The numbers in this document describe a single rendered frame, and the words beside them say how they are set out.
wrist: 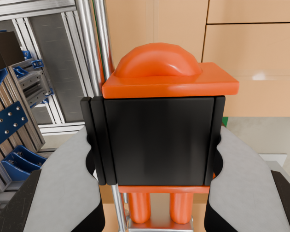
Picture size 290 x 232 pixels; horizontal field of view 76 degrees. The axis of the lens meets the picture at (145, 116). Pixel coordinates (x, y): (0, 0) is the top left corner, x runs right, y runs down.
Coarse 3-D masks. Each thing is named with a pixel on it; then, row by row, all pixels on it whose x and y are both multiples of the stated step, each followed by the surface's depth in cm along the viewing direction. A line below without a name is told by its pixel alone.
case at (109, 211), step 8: (104, 192) 64; (104, 200) 61; (112, 200) 61; (200, 200) 59; (104, 208) 61; (112, 208) 61; (192, 208) 59; (200, 208) 59; (112, 216) 63; (192, 216) 61; (200, 216) 61; (112, 224) 65; (200, 224) 63
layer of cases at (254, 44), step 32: (128, 0) 68; (160, 0) 67; (192, 0) 67; (224, 0) 67; (256, 0) 66; (288, 0) 66; (128, 32) 73; (160, 32) 72; (192, 32) 72; (224, 32) 71; (256, 32) 71; (288, 32) 70; (224, 64) 77; (256, 64) 76; (288, 64) 76; (256, 96) 83; (288, 96) 82
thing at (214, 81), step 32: (128, 96) 10; (160, 96) 10; (192, 96) 10; (224, 96) 10; (128, 128) 11; (160, 128) 11; (192, 128) 11; (128, 160) 12; (160, 160) 12; (192, 160) 12; (128, 192) 14; (160, 192) 14; (192, 192) 13
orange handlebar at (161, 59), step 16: (144, 48) 11; (160, 48) 11; (176, 48) 11; (128, 64) 11; (144, 64) 11; (160, 64) 11; (176, 64) 11; (192, 64) 11; (128, 208) 18; (144, 208) 17; (176, 208) 17
